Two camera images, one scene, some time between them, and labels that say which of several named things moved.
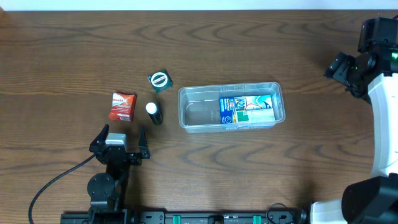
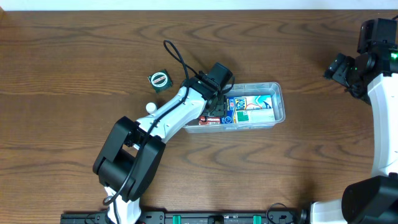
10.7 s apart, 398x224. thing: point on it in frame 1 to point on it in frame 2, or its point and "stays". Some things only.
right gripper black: (339, 66) stays
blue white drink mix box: (229, 106) stays
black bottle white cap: (154, 113) stays
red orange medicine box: (123, 107) to (204, 120)
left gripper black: (143, 150) to (223, 104)
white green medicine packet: (255, 116) stays
